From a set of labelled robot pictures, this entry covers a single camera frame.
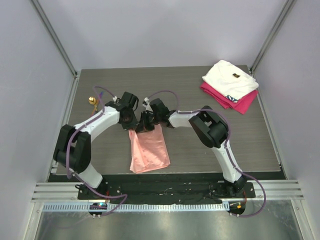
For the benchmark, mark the pink satin napkin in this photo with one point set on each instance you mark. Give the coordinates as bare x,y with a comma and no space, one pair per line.
148,151

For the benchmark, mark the grey aluminium corner post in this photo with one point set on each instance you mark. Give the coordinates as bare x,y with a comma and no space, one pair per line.
275,29

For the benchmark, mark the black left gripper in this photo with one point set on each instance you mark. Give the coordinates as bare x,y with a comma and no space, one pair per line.
132,125

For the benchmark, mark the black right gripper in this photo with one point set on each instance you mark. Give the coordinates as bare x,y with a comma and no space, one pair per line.
160,114

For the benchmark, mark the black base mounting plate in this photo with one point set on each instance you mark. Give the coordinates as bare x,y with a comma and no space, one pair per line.
172,188

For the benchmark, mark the white slotted cable duct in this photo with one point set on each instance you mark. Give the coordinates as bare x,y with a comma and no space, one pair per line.
104,207

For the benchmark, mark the magenta folded cloth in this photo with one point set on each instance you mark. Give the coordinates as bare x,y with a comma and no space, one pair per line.
241,106

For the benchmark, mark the grey left corner post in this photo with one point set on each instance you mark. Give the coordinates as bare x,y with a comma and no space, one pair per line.
53,35

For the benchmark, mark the aluminium front rail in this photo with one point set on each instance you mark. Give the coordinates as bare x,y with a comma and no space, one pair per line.
67,192

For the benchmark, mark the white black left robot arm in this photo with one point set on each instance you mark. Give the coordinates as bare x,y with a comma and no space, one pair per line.
73,148

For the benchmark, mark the white folded cloth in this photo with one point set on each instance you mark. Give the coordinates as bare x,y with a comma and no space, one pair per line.
230,81

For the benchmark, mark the gold spoon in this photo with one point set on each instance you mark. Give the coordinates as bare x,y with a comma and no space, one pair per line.
93,101

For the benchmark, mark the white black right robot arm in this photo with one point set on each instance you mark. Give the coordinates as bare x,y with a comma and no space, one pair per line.
211,129

